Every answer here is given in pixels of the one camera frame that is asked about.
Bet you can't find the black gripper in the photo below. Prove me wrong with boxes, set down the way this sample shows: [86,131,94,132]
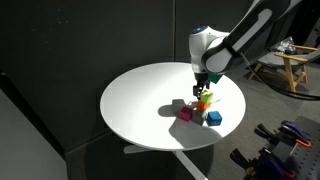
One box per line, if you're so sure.
[192,71,212,98]

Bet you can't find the lime green block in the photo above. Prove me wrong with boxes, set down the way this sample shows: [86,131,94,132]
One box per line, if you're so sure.
[199,90,215,105]

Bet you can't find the magenta block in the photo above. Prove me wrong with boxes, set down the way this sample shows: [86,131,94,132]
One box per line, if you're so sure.
[177,106,194,123]

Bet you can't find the orange block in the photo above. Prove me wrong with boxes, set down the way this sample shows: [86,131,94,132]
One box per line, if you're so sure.
[196,100,212,112]

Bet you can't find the grey block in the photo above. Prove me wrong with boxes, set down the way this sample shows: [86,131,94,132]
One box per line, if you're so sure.
[191,108,208,127]

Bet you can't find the blue block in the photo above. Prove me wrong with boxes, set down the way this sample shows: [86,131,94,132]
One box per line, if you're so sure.
[206,110,224,127]

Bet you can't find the white table base legs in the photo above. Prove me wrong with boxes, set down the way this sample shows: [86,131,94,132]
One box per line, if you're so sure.
[122,143,208,180]

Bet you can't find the black clamp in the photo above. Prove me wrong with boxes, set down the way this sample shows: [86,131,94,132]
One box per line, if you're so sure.
[254,122,285,148]

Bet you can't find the clear plastic bag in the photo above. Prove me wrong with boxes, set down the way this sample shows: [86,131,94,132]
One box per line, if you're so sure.
[270,35,298,55]

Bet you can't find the wooden chair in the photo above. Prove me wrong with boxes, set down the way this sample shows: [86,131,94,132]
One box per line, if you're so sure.
[247,44,320,93]

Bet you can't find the black workbench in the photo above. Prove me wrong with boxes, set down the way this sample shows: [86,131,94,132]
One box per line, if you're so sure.
[266,115,320,180]

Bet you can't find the perforated metal board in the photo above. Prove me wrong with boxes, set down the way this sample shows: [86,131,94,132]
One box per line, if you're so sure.
[289,141,320,180]

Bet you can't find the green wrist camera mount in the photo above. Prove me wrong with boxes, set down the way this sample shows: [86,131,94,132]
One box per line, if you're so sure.
[207,72,224,85]

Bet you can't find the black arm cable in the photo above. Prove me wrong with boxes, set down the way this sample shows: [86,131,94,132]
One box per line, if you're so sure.
[239,52,320,102]

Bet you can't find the purple clamp with orange handle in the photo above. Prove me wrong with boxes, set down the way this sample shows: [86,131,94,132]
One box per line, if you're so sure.
[279,120,313,149]

